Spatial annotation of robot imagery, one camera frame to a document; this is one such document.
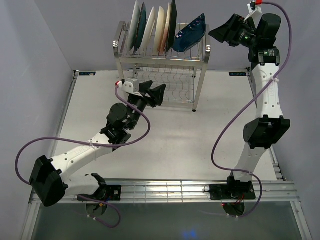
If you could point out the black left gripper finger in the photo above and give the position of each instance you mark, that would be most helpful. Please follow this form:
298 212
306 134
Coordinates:
145 88
157 95

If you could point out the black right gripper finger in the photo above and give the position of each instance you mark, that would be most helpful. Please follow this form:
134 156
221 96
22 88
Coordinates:
226 32
244 22

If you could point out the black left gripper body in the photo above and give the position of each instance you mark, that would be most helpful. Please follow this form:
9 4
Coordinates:
141 102

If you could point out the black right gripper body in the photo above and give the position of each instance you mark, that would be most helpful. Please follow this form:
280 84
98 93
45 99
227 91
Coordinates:
244 36

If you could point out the dark blue irregular dish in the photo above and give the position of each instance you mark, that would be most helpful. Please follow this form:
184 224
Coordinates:
190 35

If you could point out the cream and pink branch plate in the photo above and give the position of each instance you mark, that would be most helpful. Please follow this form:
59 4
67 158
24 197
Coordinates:
166 30

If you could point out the white green red rimmed plate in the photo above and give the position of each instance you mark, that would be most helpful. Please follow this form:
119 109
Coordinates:
148 30

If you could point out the square black teal plate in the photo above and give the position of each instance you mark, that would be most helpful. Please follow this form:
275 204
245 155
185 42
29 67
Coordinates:
172 26

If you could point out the dark teal blossom plate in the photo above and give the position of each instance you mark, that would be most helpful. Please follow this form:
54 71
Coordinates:
141 27

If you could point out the cream bear plate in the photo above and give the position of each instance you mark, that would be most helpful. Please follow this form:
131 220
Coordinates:
159 31

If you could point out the red and teal plate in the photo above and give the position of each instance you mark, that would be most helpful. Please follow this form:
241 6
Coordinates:
133 26

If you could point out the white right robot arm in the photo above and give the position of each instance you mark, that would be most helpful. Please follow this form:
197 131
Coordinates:
269 124

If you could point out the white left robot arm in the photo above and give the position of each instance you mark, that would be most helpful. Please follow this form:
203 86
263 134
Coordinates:
54 178

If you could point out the stainless steel dish rack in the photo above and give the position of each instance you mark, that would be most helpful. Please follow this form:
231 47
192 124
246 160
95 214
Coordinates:
183 73

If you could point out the left blue table label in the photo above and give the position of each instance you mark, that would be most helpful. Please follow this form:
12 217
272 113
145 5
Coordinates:
87 73

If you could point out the aluminium front rail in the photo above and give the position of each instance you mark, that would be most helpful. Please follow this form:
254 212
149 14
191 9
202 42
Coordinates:
151 192

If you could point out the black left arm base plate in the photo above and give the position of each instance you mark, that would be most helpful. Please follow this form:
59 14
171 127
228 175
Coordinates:
111 192

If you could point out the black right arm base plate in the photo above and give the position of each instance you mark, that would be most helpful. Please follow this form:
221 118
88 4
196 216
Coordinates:
225 192

